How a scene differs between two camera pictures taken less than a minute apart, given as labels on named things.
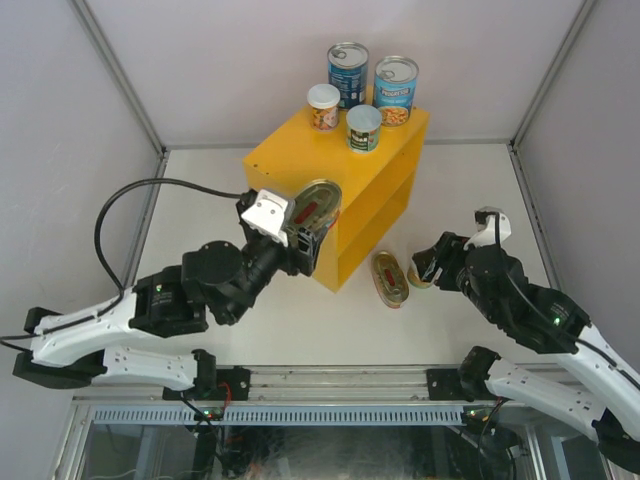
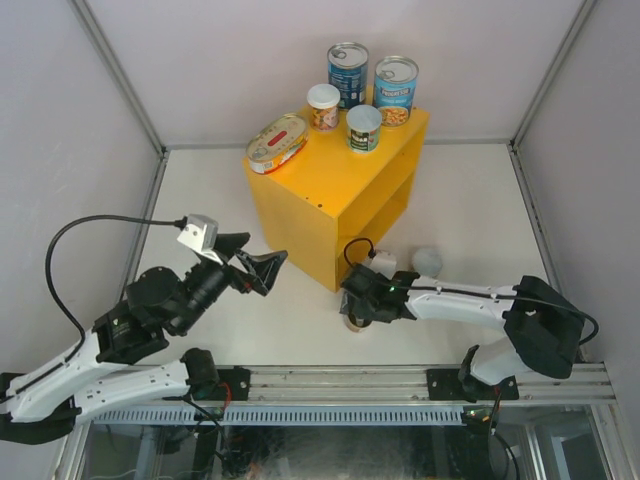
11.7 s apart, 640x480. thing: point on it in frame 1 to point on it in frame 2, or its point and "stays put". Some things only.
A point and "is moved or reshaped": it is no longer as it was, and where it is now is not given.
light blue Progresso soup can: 395,80 stays put
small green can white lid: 363,124 stays put
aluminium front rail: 307,384 stays put
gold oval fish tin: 389,280 is moved or reshaped
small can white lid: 323,100 stays put
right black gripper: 444,254 to 359,311
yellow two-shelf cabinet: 373,164 stays put
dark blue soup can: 347,66 stays put
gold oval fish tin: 317,204 to 278,142
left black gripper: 302,260 to 264,267
